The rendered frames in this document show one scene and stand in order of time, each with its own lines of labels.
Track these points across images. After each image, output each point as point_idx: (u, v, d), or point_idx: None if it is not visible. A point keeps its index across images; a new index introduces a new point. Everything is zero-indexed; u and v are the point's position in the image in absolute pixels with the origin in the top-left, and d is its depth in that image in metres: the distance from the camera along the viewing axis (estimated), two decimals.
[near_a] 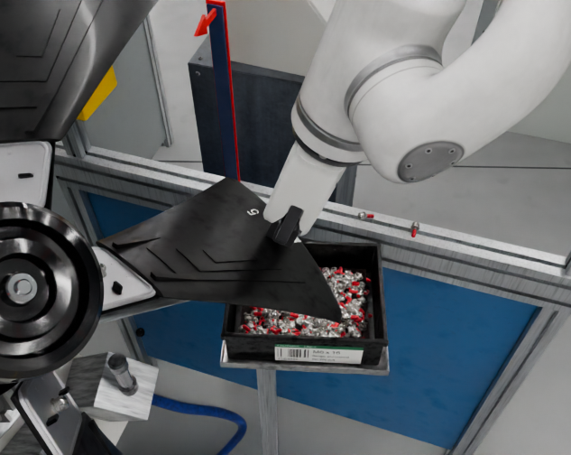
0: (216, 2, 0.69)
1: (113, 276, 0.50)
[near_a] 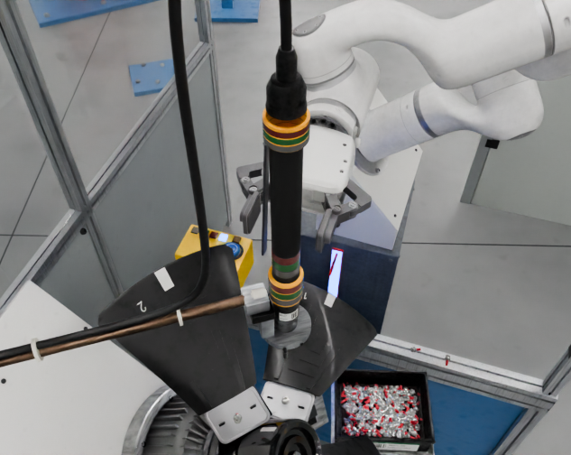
0: (337, 250, 1.19)
1: None
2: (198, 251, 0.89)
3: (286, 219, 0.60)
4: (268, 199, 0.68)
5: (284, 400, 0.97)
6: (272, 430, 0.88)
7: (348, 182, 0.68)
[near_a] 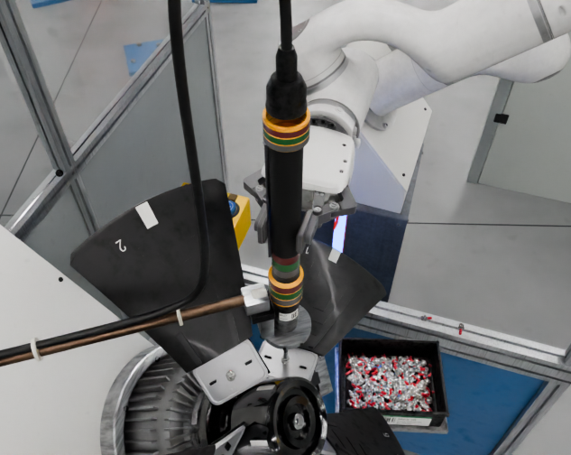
0: None
1: None
2: (185, 185, 0.78)
3: (286, 219, 0.60)
4: None
5: (284, 358, 0.86)
6: (271, 388, 0.77)
7: (342, 184, 0.67)
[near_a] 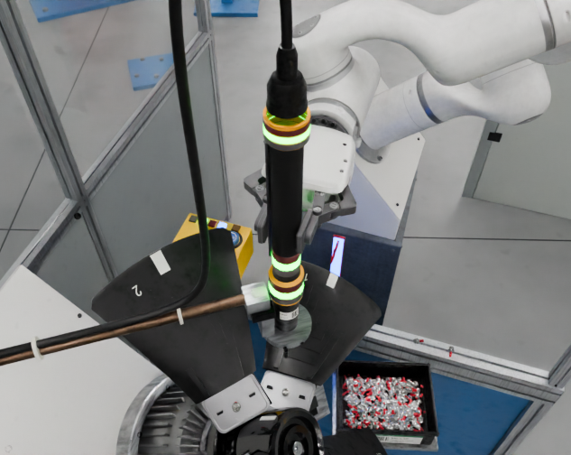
0: (339, 237, 1.16)
1: None
2: (195, 234, 0.86)
3: (286, 218, 0.60)
4: None
5: (286, 388, 0.95)
6: (272, 419, 0.85)
7: (343, 184, 0.67)
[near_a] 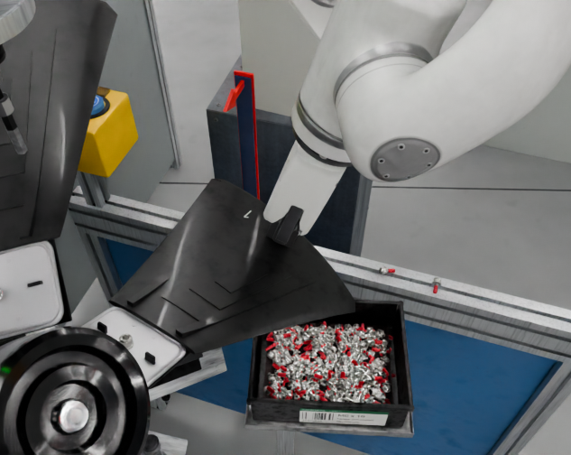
0: (244, 74, 0.69)
1: None
2: None
3: None
4: None
5: (127, 335, 0.49)
6: (44, 329, 0.39)
7: None
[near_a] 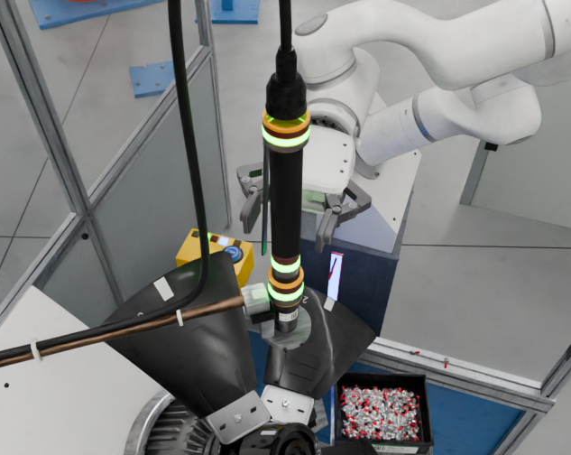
0: (337, 254, 1.20)
1: None
2: (357, 316, 1.17)
3: (286, 219, 0.60)
4: (268, 199, 0.68)
5: None
6: None
7: (348, 182, 0.68)
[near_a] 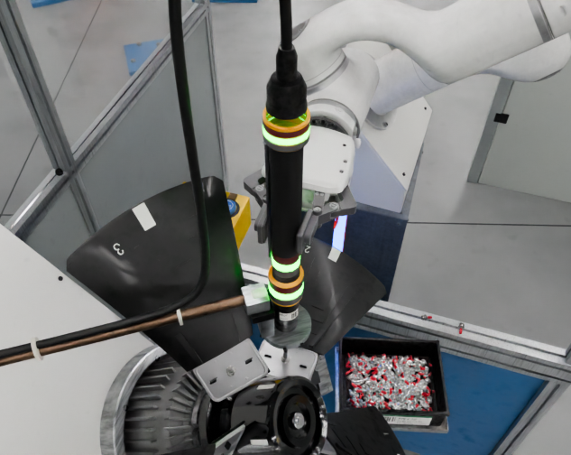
0: None
1: None
2: (366, 268, 1.05)
3: (286, 219, 0.60)
4: None
5: None
6: None
7: (343, 184, 0.67)
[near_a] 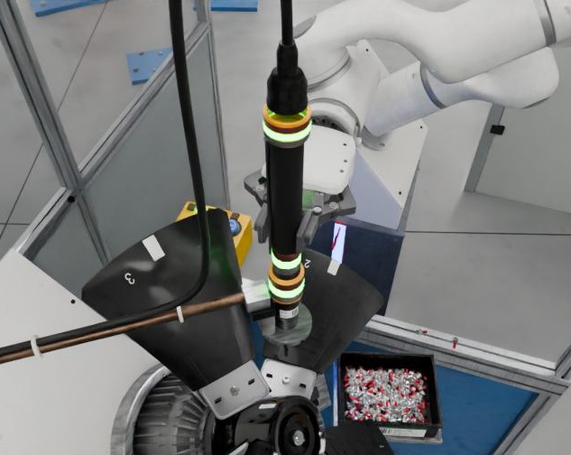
0: (341, 224, 1.13)
1: None
2: (364, 279, 1.08)
3: (287, 216, 0.60)
4: None
5: None
6: None
7: (343, 184, 0.67)
